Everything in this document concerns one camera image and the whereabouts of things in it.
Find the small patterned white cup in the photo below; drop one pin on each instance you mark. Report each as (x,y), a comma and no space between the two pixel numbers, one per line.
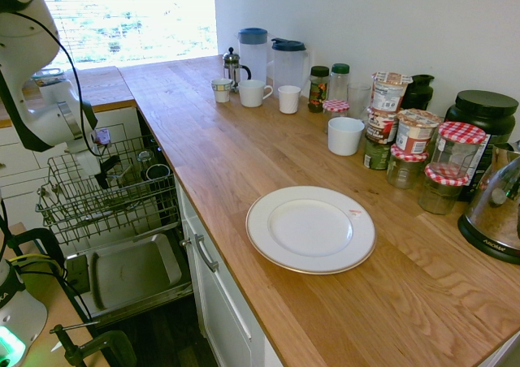
(222,91)

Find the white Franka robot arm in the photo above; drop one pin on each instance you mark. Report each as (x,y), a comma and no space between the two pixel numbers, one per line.
(24,58)

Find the dishwasher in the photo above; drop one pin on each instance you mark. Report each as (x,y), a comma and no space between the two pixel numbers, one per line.
(134,269)

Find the plain white ramekin cup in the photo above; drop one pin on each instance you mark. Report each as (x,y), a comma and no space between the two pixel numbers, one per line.
(345,139)

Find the metal cabinet knob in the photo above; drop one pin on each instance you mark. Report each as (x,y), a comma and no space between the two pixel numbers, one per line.
(185,243)

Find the dark spice jar green lid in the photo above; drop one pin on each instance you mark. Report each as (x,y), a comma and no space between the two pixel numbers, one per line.
(318,91)

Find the yogurt cup with white label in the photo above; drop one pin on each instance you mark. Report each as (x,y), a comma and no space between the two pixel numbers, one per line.
(390,93)

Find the white plate with gold rim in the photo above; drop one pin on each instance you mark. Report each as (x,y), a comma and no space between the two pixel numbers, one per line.
(310,229)

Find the black C-clamp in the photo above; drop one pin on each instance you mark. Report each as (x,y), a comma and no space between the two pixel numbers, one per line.
(109,346)
(40,235)

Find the black mug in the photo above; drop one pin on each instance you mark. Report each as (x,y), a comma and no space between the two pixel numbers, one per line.
(157,173)

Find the white ribbed cup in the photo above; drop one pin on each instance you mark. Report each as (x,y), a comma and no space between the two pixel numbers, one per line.
(289,101)

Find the large black tub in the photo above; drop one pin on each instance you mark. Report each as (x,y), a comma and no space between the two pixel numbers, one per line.
(487,111)

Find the white cabinet drawer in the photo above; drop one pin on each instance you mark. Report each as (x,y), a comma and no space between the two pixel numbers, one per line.
(227,286)

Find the yogurt cup with foil lid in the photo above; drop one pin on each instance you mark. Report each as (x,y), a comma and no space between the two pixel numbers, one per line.
(416,133)

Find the white cabinet door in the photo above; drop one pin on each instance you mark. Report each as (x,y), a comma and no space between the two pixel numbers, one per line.
(219,334)

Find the clear pitcher dark teal lid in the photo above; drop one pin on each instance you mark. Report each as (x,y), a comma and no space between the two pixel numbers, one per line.
(289,70)

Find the window with blinds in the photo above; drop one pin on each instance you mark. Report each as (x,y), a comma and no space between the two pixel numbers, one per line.
(134,18)

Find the clear drinking glass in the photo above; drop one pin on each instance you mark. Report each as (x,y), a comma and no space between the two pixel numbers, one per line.
(359,99)

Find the white corner cabinet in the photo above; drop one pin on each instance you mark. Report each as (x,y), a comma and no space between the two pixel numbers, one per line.
(118,123)

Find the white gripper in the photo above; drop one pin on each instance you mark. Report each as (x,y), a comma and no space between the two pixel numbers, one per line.
(88,162)

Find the small jam jar checked lid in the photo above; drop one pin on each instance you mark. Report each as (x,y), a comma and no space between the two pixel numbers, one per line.
(335,107)

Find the clear jar green lid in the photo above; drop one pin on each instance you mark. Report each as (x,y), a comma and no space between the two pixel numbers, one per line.
(339,83)

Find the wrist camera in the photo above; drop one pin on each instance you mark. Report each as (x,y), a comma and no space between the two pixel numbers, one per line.
(102,136)

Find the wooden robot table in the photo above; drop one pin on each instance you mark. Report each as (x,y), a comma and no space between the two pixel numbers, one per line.
(50,290)

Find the clear container blue lid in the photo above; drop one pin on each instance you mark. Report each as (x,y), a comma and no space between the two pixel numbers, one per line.
(48,76)

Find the clear pitcher light blue lid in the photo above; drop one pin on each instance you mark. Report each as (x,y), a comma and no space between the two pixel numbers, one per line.
(252,58)

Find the black shaker bottle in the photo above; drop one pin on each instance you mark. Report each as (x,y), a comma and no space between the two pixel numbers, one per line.
(420,91)

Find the large white mug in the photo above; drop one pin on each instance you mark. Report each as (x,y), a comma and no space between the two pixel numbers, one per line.
(252,95)

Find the yogurt cup with red label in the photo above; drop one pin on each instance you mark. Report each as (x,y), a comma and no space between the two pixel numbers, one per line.
(381,126)

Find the stainless steel electric kettle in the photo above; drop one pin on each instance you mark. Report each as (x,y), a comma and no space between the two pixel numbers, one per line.
(493,217)

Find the glass French press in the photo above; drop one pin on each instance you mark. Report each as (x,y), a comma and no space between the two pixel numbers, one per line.
(232,72)

